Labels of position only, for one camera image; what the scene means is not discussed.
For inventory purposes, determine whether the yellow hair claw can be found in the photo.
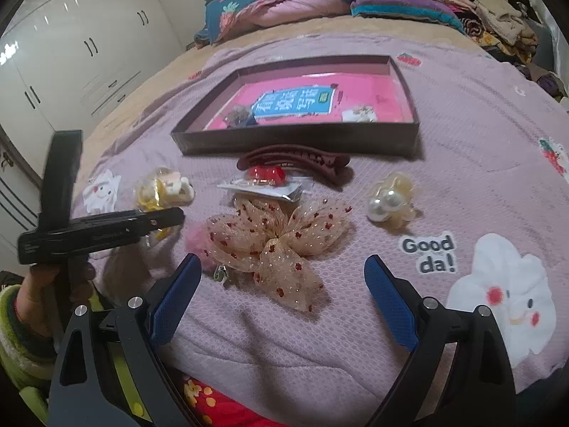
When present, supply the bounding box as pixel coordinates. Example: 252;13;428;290
134;167;195;238

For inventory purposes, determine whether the striped pillow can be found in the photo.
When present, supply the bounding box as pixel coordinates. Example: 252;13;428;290
350;0;467;34

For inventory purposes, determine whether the white wardrobe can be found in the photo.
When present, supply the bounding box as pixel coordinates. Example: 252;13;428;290
0;0;187;250

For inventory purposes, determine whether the dark brown shallow box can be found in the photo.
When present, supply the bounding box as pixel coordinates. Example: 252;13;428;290
171;54;421;159

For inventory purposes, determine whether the maroon hair clip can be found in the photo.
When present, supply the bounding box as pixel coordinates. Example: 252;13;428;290
236;144;352;188

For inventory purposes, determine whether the packaged red hair clip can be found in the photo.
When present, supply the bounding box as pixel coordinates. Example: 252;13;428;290
217;165;314;204

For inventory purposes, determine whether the white curtain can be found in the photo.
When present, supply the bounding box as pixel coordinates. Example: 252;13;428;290
533;4;569;107

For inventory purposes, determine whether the pearl hair claw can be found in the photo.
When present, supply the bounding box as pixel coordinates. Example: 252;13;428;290
367;171;423;234

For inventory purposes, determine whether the person's left hand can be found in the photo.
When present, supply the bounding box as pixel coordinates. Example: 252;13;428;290
20;269;65;336

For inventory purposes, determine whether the person's left forearm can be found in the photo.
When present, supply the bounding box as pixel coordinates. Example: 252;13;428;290
0;285;58;410

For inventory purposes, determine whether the dark hair claw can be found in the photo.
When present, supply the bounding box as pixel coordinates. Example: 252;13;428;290
224;104;256;127

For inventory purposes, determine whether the floral quilt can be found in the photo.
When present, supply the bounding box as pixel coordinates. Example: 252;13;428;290
194;0;363;45

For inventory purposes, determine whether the pile of clothes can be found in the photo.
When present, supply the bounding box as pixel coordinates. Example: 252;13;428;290
420;0;569;99

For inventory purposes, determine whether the purple printed blanket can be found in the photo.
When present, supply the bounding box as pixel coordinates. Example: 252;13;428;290
71;31;569;410

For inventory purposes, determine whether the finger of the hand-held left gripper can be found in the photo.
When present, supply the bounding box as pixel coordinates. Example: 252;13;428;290
73;207;185;250

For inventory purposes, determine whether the tan bed sheet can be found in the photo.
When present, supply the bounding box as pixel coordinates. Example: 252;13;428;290
80;13;490;165

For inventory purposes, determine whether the red floral cloth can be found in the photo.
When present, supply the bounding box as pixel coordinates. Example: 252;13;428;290
178;376;303;427

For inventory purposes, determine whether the beige dotted mesh bow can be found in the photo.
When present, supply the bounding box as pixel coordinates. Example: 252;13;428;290
204;196;354;314

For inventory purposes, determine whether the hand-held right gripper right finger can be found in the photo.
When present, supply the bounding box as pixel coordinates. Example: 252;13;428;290
363;254;519;427

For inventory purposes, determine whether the white floral hair clip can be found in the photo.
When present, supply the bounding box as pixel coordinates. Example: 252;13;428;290
342;104;378;123

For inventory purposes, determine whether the pink fuzzy hair tie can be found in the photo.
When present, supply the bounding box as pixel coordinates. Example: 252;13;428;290
184;225;214;259

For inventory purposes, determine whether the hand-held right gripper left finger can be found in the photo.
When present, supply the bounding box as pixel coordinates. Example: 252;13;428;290
48;253;203;427

